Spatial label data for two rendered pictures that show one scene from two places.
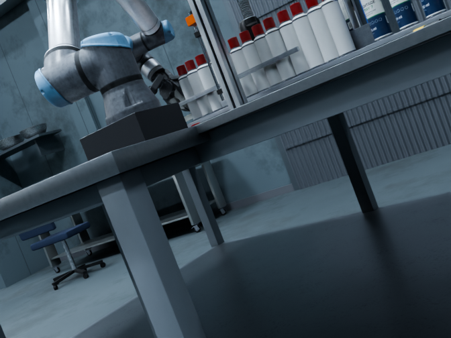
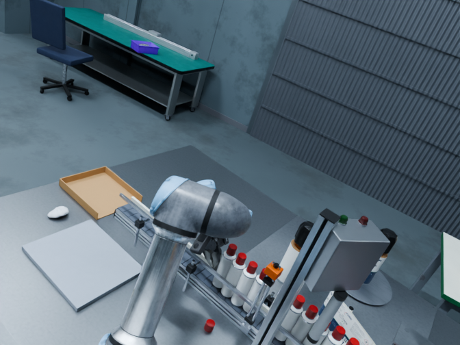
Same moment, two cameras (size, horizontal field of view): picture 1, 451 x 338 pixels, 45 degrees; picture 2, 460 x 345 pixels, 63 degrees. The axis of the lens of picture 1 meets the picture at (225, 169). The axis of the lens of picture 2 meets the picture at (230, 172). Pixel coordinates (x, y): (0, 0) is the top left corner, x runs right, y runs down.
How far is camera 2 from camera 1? 154 cm
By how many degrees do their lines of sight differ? 28
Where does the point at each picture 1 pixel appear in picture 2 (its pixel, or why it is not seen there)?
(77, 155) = not seen: outside the picture
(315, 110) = not seen: outside the picture
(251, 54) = (291, 319)
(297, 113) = not seen: outside the picture
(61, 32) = (146, 319)
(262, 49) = (302, 329)
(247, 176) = (224, 98)
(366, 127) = (318, 138)
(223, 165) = (213, 77)
